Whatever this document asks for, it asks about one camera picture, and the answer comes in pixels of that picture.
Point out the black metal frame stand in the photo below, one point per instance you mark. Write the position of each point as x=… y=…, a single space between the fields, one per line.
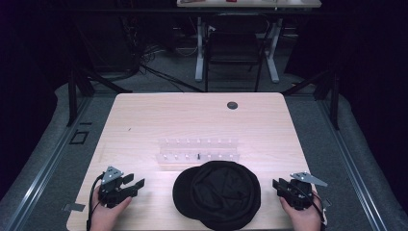
x=330 y=93
x=77 y=86

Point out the grey tape strip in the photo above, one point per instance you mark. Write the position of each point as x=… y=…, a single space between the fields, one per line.
x=73 y=207

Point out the black cap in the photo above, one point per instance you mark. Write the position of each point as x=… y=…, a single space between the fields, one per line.
x=218 y=195

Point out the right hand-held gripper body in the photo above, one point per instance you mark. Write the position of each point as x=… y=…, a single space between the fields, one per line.
x=298 y=192

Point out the grey round table grommet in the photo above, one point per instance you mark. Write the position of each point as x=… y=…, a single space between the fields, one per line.
x=232 y=105

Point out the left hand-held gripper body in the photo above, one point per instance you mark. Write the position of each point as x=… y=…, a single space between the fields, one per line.
x=112 y=191

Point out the person's left hand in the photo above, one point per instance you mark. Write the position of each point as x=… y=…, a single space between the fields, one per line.
x=106 y=215

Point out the clear acrylic rack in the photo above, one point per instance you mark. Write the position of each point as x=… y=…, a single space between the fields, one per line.
x=198 y=151

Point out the white desk with white legs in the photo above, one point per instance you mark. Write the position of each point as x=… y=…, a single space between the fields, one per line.
x=250 y=4

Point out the black chair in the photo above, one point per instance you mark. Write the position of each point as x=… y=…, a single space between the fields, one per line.
x=235 y=48

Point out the person's right hand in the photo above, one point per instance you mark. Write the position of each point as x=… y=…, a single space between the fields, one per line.
x=303 y=219

